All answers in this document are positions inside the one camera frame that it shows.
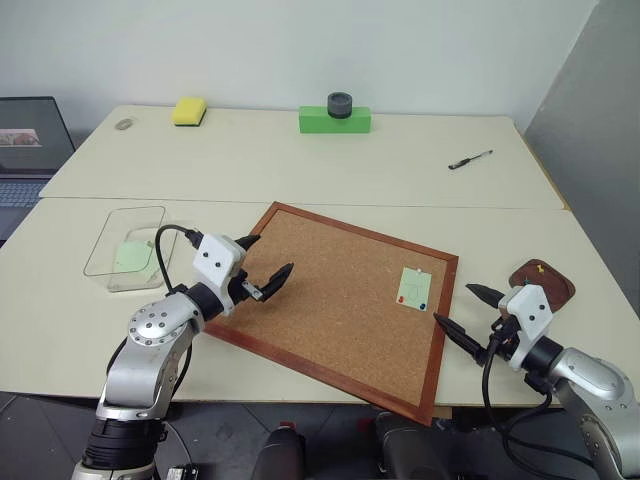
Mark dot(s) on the dark rounded shape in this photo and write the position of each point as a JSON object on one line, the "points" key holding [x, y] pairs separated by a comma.
{"points": [[280, 452], [410, 450]]}

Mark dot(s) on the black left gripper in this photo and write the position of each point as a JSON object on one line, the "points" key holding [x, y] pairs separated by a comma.
{"points": [[242, 286]]}

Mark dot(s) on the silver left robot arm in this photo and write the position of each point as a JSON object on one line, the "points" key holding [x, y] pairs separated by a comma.
{"points": [[150, 345]]}

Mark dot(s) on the wood-framed cork board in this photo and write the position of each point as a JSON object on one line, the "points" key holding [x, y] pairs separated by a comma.
{"points": [[335, 300]]}

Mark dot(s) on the grey partition panel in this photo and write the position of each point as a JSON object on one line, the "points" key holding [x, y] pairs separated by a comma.
{"points": [[590, 150]]}

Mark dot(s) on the brown leather tray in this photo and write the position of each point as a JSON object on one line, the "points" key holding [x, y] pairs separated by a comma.
{"points": [[555, 287]]}

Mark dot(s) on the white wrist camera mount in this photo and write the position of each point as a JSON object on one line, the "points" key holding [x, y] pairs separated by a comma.
{"points": [[530, 312], [216, 260]]}

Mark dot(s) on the green paper notes stack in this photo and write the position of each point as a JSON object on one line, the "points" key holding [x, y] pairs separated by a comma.
{"points": [[132, 260]]}

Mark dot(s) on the small yellow object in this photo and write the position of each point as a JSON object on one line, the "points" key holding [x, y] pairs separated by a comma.
{"points": [[540, 269]]}

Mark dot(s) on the green rectangular block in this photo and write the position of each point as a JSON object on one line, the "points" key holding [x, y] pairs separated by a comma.
{"points": [[320, 122]]}

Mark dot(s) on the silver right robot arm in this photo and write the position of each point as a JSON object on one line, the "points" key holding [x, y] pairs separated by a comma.
{"points": [[595, 390]]}

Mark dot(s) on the light green paper note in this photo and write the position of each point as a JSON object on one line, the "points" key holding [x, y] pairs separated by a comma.
{"points": [[414, 289]]}

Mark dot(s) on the yellow sponge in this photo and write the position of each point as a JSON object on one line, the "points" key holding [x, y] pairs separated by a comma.
{"points": [[189, 110]]}

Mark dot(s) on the grey laptop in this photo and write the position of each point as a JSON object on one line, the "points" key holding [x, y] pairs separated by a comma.
{"points": [[27, 145]]}

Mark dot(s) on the black pen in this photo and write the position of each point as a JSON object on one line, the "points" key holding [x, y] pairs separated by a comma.
{"points": [[470, 160]]}

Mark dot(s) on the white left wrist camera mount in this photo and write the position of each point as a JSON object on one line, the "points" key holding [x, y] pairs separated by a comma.
{"points": [[216, 260]]}

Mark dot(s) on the clear plastic container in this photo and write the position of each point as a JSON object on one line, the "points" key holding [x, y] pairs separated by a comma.
{"points": [[127, 225]]}

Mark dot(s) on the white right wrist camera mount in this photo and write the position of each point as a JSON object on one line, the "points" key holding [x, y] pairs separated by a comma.
{"points": [[530, 312]]}

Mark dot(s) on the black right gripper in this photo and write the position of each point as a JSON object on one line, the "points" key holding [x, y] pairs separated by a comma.
{"points": [[504, 337]]}

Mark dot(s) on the dark grey round cylinder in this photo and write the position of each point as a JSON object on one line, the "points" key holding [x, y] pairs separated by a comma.
{"points": [[340, 104]]}

